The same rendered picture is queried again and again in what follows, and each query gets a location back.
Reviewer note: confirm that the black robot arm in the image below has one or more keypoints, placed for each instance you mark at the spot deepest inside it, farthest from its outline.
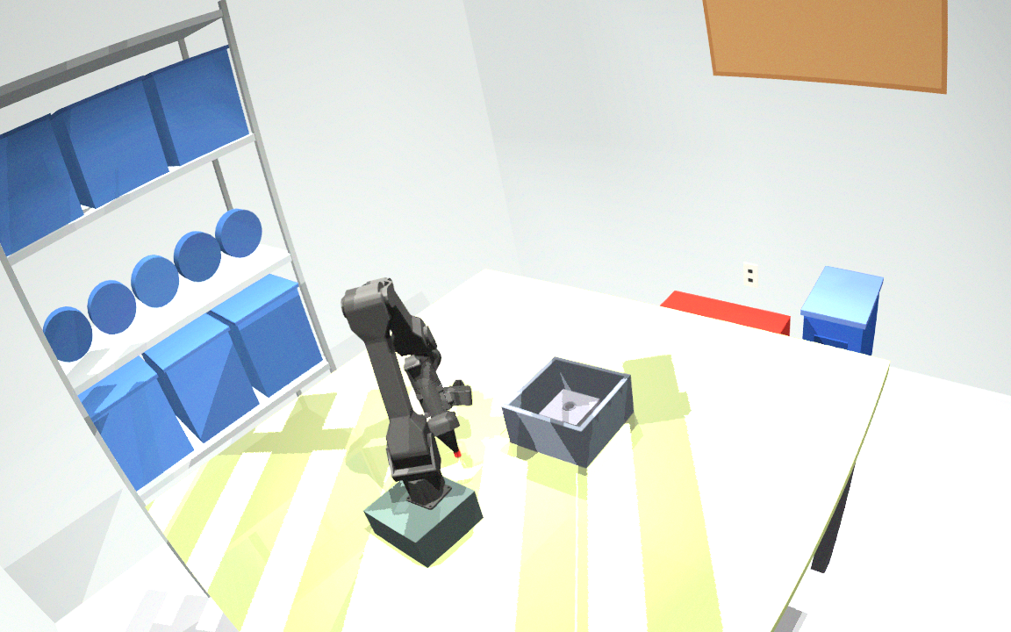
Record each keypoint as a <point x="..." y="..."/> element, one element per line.
<point x="373" y="310"/>

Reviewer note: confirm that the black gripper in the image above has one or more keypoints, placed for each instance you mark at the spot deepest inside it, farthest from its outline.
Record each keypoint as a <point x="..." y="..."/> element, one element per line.
<point x="441" y="424"/>

